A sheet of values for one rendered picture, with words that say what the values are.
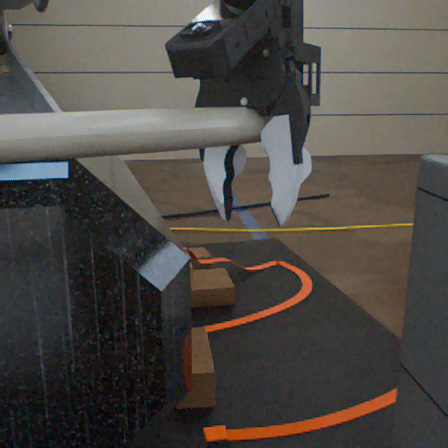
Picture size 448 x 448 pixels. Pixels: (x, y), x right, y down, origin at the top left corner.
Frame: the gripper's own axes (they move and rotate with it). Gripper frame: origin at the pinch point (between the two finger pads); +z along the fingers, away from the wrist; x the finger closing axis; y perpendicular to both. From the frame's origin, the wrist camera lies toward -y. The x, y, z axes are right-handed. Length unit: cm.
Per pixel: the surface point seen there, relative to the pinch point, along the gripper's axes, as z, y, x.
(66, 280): 24, 34, 60
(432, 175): 3, 60, -5
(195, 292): 66, 144, 102
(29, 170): 2, 33, 67
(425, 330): 31, 59, -5
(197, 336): 65, 103, 74
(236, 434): 80, 79, 46
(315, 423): 80, 94, 29
